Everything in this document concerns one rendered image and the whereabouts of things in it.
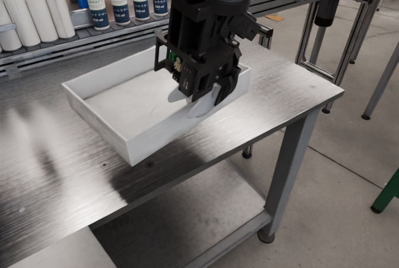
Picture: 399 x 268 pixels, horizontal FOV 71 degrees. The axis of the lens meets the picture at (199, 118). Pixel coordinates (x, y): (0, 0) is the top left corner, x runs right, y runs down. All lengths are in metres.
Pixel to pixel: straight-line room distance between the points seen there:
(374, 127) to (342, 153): 0.38
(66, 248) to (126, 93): 0.28
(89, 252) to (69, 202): 0.11
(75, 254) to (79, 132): 0.28
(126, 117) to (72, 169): 0.18
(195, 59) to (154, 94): 0.23
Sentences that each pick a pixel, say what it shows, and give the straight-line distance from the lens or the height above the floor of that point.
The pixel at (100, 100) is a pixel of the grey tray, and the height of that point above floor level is 0.95.
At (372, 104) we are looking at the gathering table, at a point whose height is 0.13.
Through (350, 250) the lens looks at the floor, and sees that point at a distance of 1.54.
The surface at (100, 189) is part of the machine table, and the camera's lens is 0.56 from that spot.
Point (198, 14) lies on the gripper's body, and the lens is 0.28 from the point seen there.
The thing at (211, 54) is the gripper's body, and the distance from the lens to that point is 0.32.
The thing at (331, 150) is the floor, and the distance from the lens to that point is 1.91.
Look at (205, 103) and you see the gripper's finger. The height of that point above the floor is 1.02.
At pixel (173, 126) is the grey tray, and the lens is 0.42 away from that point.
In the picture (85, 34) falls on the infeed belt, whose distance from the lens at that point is 1.02.
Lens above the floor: 1.26
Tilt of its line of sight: 40 degrees down
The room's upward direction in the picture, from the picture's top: straight up
